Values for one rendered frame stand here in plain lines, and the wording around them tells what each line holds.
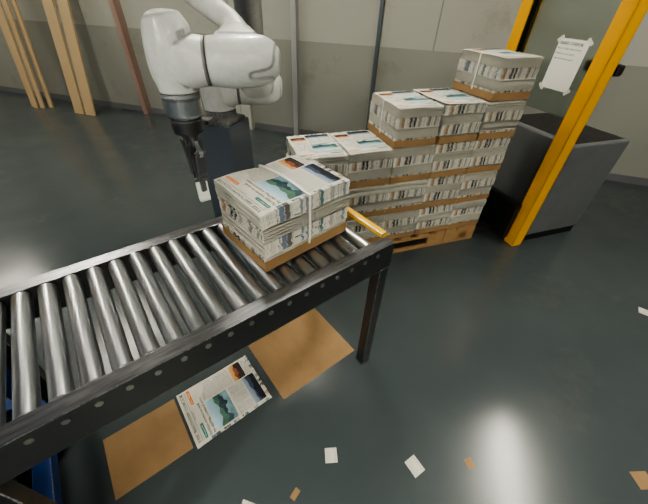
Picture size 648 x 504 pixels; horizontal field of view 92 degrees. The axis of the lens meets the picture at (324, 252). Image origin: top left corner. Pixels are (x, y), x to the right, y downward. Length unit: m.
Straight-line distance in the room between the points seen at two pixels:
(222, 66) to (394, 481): 1.55
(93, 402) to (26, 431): 0.12
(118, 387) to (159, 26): 0.79
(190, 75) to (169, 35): 0.08
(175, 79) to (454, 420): 1.69
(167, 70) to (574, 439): 2.06
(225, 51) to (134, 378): 0.78
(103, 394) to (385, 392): 1.23
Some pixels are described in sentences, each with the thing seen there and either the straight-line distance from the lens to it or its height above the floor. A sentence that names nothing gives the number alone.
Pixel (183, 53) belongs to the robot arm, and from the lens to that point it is 0.84.
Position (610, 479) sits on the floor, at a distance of 2.00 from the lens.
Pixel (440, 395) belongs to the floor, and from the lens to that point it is 1.81.
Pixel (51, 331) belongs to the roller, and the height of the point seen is 0.80.
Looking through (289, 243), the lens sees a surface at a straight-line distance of 1.06.
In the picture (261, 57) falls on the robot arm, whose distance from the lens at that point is 0.83.
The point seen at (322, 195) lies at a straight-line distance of 1.05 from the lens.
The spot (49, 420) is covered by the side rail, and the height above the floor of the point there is 0.80.
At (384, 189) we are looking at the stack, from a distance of 2.09.
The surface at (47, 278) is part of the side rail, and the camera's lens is 1.33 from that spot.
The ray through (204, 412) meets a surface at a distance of 1.73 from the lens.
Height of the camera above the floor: 1.52
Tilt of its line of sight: 39 degrees down
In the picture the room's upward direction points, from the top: 2 degrees clockwise
